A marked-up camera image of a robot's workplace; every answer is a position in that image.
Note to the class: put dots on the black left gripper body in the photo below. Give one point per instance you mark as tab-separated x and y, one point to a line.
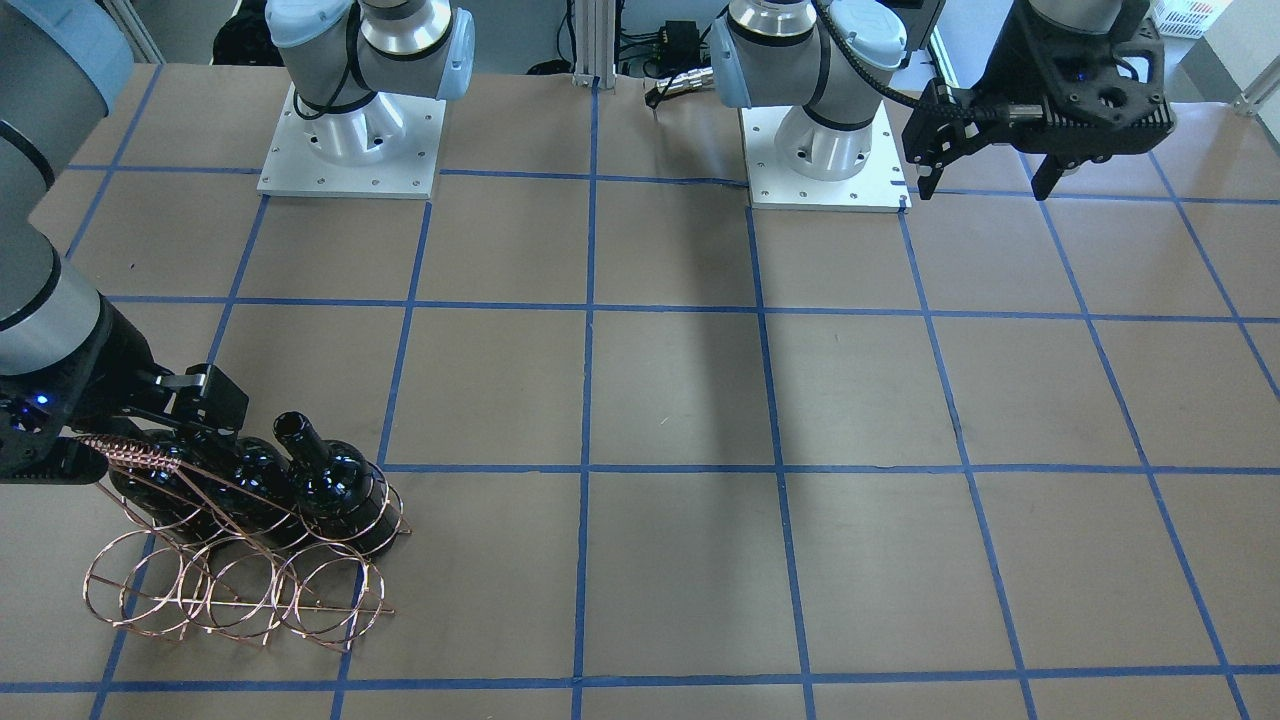
1022	62

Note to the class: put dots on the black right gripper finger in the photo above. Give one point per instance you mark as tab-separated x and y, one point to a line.
202	398

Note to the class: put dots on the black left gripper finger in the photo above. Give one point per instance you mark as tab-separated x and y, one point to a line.
947	124
1053	168

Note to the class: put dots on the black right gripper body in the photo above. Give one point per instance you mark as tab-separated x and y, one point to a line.
112	362

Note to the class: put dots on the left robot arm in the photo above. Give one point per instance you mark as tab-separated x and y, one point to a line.
834	59

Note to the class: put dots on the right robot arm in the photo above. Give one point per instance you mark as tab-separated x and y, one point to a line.
65	65

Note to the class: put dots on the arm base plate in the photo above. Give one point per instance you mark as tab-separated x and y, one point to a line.
796	164
386	150

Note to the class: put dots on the copper wire wine basket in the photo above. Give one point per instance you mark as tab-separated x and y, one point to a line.
205	572

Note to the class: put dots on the aluminium frame post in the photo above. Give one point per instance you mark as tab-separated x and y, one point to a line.
594	39

